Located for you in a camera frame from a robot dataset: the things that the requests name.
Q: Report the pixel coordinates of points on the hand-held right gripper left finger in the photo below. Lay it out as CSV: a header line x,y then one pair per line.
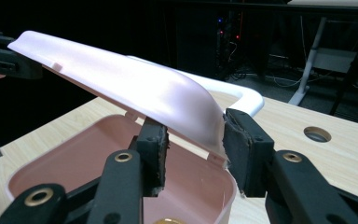
x,y
152,155

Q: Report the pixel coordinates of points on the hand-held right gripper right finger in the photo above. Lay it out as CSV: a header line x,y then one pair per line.
x,y
248,155

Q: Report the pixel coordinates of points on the pink lunch box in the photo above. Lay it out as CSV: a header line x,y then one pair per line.
x,y
136,90

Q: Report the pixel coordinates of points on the white desk leg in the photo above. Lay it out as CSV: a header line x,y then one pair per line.
x,y
307,71

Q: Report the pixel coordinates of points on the dark computer tower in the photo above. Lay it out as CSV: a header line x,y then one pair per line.
x,y
217,40

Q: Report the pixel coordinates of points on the grey desk crossbar panel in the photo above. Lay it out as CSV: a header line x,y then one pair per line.
x,y
334,60

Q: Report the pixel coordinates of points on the white desk top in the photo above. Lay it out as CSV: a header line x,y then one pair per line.
x,y
332,3

